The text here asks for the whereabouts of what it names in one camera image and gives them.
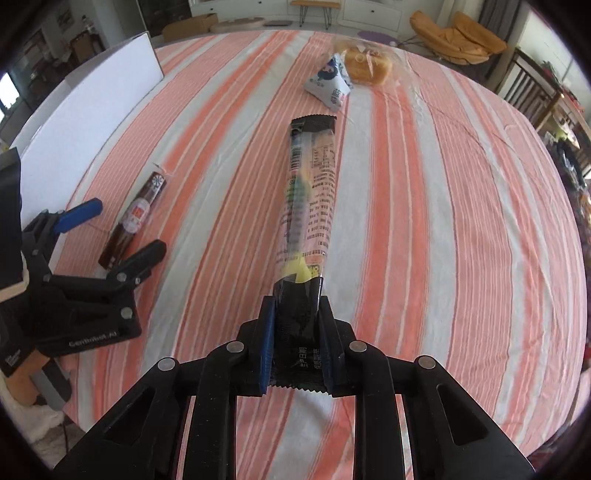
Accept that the wooden stool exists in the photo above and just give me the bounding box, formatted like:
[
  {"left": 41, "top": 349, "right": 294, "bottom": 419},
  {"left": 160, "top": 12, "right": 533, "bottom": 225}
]
[{"left": 290, "top": 0, "right": 341, "bottom": 29}]

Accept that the white foam board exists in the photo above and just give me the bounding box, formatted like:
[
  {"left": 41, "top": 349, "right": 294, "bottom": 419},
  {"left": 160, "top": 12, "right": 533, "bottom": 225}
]
[{"left": 9, "top": 31, "right": 164, "bottom": 214}]

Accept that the orange striped tablecloth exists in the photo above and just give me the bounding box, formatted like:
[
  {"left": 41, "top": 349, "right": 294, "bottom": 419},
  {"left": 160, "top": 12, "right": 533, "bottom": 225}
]
[{"left": 46, "top": 30, "right": 587, "bottom": 480}]

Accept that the white triangular snack packet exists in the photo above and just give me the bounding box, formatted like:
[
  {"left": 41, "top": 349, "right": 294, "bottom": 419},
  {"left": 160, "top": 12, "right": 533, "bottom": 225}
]
[{"left": 303, "top": 52, "right": 354, "bottom": 110}]

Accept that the purple mat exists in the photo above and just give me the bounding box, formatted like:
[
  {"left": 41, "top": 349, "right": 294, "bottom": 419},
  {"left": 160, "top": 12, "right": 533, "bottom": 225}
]
[{"left": 358, "top": 28, "right": 400, "bottom": 45}]

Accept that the orange lounge chair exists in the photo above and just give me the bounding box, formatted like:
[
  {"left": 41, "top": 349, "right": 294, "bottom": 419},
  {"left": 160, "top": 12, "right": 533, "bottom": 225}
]
[{"left": 410, "top": 10, "right": 508, "bottom": 66}]

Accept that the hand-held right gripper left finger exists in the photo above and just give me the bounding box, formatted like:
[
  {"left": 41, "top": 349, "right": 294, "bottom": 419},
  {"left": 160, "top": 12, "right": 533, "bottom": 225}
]
[{"left": 53, "top": 295, "right": 278, "bottom": 480}]

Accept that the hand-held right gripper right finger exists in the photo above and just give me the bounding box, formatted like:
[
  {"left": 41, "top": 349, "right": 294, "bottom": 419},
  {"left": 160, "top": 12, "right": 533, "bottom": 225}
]
[{"left": 318, "top": 295, "right": 536, "bottom": 480}]

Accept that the dark wooden chair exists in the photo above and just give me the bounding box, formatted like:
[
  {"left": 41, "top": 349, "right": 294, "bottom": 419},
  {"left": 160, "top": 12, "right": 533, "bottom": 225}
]
[{"left": 501, "top": 46, "right": 565, "bottom": 131}]

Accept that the white TV cabinet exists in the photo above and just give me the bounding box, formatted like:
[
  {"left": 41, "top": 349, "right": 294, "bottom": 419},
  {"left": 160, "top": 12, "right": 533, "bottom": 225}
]
[{"left": 189, "top": 0, "right": 402, "bottom": 31}]

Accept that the bread in clear bag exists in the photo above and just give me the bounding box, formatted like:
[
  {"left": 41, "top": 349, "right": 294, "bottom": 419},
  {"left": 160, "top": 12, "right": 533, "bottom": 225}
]
[{"left": 335, "top": 39, "right": 403, "bottom": 88}]

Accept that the brown sausage stick packet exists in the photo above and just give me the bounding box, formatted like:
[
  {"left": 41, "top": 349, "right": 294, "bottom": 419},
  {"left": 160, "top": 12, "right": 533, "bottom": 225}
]
[{"left": 98, "top": 161, "right": 170, "bottom": 269}]

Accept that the long black snack packet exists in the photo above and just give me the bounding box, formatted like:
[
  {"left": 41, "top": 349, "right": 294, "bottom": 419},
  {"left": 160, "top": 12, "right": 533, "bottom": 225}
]
[{"left": 261, "top": 115, "right": 339, "bottom": 394}]

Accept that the person's left hand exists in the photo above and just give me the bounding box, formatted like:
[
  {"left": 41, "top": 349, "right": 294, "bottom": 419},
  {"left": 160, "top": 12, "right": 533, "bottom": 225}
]
[{"left": 6, "top": 351, "right": 45, "bottom": 405}]

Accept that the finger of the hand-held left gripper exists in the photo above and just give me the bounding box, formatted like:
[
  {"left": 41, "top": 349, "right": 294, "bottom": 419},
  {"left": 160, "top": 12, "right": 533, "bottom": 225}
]
[
  {"left": 22, "top": 198, "right": 103, "bottom": 265},
  {"left": 48, "top": 239, "right": 168, "bottom": 296}
]

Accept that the cardboard box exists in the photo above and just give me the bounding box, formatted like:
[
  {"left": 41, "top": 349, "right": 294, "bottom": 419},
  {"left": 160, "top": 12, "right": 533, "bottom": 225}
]
[{"left": 161, "top": 14, "right": 219, "bottom": 42}]

